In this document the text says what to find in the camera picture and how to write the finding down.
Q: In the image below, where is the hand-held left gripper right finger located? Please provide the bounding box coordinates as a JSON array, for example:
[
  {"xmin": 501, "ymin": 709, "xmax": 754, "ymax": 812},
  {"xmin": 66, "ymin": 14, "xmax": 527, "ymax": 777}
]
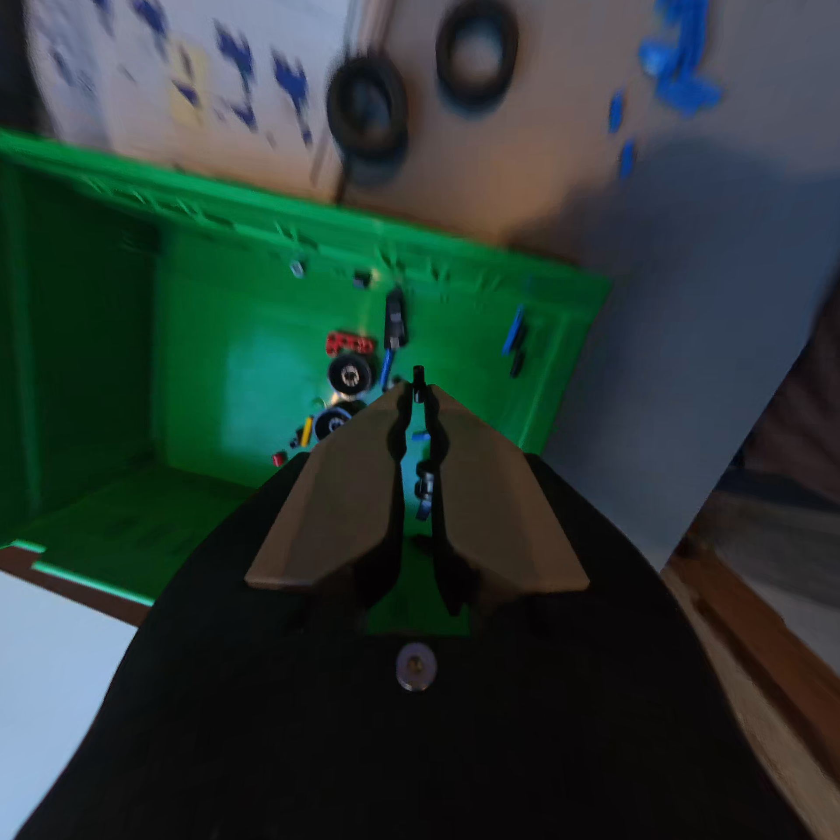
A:
[{"xmin": 425, "ymin": 385, "xmax": 592, "ymax": 616}]

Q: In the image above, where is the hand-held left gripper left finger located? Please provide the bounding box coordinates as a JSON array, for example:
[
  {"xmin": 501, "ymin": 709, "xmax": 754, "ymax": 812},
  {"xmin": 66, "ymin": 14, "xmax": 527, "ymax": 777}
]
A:
[{"xmin": 244, "ymin": 382, "xmax": 413, "ymax": 608}]

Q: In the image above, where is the green box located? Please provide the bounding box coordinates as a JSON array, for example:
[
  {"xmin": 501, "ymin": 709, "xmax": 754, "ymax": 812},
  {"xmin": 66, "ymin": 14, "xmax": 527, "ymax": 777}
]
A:
[{"xmin": 0, "ymin": 128, "xmax": 613, "ymax": 608}]

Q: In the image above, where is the black rubber tyre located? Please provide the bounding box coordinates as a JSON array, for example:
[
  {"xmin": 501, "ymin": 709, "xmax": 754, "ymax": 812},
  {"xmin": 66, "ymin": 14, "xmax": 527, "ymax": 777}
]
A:
[
  {"xmin": 326, "ymin": 56, "xmax": 409, "ymax": 161},
  {"xmin": 436, "ymin": 0, "xmax": 519, "ymax": 109}
]

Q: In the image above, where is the blue L-shaped beam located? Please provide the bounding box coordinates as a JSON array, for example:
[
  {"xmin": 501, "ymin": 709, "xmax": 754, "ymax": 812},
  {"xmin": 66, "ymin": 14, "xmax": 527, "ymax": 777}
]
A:
[{"xmin": 656, "ymin": 0, "xmax": 713, "ymax": 73}]

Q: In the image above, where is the grey desk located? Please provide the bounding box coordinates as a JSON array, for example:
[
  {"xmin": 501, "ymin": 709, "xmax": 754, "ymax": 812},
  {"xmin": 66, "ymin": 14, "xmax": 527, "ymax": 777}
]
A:
[{"xmin": 341, "ymin": 0, "xmax": 840, "ymax": 572}]

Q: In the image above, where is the brown wooden panel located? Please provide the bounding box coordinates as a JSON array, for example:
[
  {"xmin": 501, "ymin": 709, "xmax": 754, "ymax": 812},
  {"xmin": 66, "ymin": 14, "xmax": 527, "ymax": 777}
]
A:
[{"xmin": 663, "ymin": 538, "xmax": 840, "ymax": 788}]

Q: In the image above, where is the open instruction booklet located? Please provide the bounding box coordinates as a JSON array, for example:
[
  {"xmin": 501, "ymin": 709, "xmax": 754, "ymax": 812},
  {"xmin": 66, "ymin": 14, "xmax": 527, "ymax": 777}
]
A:
[{"xmin": 26, "ymin": 0, "xmax": 368, "ymax": 204}]

